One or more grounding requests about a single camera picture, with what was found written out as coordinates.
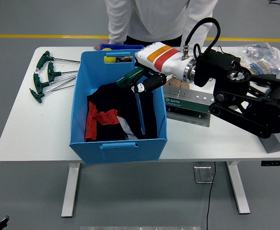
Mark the black table control panel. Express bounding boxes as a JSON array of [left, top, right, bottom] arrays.
[[261, 160, 280, 167]]

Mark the dark blue plastic bin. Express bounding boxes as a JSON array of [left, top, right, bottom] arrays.
[[99, 43, 145, 51]]

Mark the taped resistor strip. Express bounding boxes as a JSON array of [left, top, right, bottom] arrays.
[[246, 59, 270, 72]]

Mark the white table leg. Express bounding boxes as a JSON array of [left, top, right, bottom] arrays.
[[61, 162, 81, 218], [226, 161, 251, 215]]

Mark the person's left hand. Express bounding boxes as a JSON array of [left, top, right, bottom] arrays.
[[165, 78, 188, 90]]

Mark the yellow ball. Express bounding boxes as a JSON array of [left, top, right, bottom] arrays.
[[102, 47, 118, 64]]

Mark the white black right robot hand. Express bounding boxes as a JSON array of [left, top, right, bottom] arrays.
[[131, 42, 191, 94]]

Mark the large green T-handle hex key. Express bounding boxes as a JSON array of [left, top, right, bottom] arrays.
[[116, 66, 147, 136]]

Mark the clear plastic parts bag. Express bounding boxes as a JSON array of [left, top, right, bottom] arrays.
[[235, 42, 280, 79]]

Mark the metal floor plate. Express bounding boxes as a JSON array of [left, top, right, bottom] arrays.
[[193, 165, 214, 184]]

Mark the green metal tool holder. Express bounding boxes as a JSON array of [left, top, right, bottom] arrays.
[[163, 85, 215, 127]]

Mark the blue plastic storage box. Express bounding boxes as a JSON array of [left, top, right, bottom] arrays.
[[69, 49, 168, 166]]

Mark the grey hollow block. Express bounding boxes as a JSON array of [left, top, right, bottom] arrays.
[[259, 133, 280, 154]]

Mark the black red clothing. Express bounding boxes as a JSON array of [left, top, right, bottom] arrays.
[[84, 80, 158, 142]]

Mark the person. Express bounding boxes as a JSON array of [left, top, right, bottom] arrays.
[[93, 0, 219, 90]]

